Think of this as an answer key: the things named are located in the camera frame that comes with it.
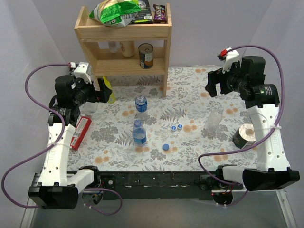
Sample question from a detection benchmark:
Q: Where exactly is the blue bottle cap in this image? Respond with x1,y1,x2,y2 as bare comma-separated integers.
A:
162,144,170,151

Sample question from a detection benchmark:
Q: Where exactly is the tin can with label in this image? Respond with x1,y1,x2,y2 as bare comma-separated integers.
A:
138,43,153,69

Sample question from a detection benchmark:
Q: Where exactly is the white bottle black cap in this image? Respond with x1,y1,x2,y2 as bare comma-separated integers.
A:
83,102,98,114

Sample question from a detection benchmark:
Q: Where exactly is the floral tablecloth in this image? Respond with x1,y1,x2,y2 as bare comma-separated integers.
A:
67,66,257,171

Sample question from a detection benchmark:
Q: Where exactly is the blue label water bottle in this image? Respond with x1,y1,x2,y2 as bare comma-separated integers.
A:
135,95,148,120
133,120,147,146

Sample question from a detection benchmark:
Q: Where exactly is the brown candy bar pack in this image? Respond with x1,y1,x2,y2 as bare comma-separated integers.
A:
153,4,167,23

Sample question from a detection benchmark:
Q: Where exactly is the yellow squeeze bottle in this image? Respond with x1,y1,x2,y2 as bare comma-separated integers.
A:
102,76,116,104

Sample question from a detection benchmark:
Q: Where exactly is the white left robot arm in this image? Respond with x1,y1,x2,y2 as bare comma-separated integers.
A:
28,75,112,209

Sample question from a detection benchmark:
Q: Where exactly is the clear crumpled plastic bottle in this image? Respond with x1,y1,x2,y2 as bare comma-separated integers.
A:
204,106,224,133

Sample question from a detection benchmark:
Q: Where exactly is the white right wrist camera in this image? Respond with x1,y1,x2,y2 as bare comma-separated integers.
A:
218,47,239,74

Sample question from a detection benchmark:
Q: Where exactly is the green chip bag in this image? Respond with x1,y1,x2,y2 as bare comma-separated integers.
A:
89,0,141,27

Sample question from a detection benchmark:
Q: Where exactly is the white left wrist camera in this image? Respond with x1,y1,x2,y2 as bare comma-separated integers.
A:
69,62,92,84

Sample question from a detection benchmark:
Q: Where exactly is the red rectangular box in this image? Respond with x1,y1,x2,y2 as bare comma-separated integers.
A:
70,116,92,151

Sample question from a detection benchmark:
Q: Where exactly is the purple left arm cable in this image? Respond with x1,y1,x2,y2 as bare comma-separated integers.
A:
1,63,123,216

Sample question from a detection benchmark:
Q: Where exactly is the wooden shelf rack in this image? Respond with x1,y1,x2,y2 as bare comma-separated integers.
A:
74,3,172,95

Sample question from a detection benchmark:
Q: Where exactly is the black snack box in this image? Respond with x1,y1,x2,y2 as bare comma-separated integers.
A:
130,0,153,25

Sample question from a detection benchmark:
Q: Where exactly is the black wrapped paper roll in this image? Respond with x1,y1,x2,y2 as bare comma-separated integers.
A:
232,123,256,149

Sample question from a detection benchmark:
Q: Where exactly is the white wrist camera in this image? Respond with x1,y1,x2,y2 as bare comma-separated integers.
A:
218,47,239,74
69,62,92,84

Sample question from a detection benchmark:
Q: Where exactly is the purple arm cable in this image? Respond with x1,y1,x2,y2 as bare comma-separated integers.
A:
198,45,285,206
1,63,123,216

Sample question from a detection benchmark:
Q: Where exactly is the beige cylinder bottle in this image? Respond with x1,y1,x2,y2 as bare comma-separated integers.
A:
120,41,135,57

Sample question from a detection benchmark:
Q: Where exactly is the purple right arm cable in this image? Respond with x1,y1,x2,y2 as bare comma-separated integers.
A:
198,45,285,206

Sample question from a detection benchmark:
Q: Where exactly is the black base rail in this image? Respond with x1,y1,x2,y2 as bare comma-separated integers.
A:
97,171,243,200

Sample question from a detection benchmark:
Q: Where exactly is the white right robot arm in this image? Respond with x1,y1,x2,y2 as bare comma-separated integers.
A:
206,56,300,191

